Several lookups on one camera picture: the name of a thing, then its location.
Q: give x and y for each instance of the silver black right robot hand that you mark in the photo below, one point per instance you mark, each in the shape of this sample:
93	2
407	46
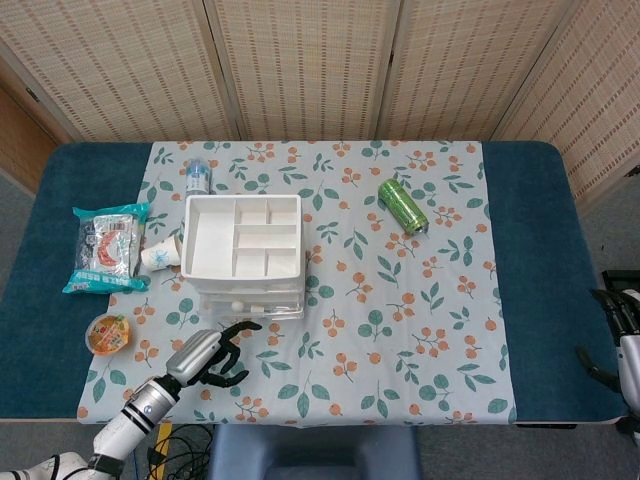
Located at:
630	350

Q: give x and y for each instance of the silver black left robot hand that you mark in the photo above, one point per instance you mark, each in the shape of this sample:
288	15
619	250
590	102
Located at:
200	352

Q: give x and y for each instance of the small white ball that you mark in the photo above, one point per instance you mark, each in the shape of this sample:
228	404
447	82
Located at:
237	305

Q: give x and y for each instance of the white plastic drawer organizer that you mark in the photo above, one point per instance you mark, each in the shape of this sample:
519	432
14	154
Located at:
210	240

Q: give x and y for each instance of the orange jelly cup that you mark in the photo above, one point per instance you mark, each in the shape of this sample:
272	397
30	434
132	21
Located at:
107	335

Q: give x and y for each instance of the paper cup with blue flower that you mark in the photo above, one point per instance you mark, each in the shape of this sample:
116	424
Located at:
157	257

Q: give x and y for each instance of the dark teal table cover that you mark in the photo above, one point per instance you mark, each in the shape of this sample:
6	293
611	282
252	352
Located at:
540	250

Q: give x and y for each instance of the teal snack bag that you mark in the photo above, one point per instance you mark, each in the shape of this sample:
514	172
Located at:
105	245

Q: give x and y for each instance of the blue chair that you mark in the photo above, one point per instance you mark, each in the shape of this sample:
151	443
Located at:
310	450

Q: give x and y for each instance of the clear water bottle blue label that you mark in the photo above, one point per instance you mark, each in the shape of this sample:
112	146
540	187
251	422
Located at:
197	177

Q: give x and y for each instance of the fruit and leaf print tablecloth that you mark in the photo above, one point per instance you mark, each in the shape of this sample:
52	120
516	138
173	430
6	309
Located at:
375	300

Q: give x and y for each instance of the green energy drink can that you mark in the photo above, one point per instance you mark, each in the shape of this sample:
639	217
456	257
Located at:
400	202

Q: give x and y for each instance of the brown wooden door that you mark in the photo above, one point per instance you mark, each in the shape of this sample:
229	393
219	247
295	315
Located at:
20	140

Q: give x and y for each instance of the woven bamboo folding screen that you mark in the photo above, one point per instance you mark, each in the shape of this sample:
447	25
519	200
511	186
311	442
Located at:
300	65

